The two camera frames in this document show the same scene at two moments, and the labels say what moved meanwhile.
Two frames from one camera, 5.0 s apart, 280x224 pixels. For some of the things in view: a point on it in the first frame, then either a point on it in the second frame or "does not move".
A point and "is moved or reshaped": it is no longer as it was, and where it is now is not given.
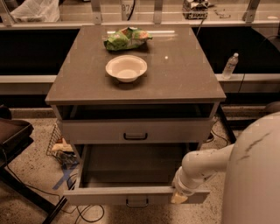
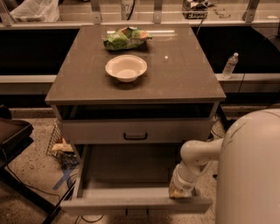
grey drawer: (130, 172) is moved or reshaped
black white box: (195, 9) does not move
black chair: (15, 136) does not move
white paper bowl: (127, 68) does not move
